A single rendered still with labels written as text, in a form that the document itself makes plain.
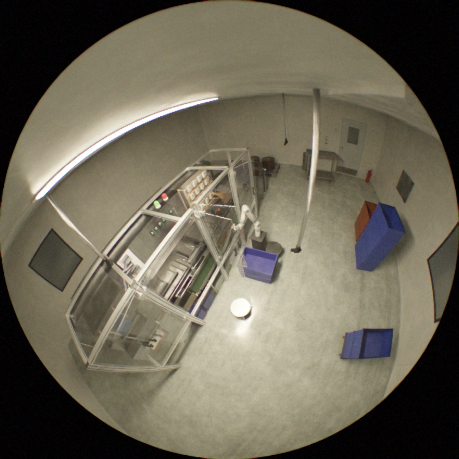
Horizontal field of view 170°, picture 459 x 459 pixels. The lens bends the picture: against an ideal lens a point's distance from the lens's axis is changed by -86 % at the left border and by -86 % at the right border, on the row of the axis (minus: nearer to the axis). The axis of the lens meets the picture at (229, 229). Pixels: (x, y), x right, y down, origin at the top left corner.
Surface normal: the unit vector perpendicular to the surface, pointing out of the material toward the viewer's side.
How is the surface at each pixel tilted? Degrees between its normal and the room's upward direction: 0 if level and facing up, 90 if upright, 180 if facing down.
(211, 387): 0
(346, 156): 90
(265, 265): 0
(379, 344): 0
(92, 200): 90
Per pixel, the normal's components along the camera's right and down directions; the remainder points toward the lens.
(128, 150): 0.89, 0.21
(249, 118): -0.43, 0.72
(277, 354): -0.18, -0.66
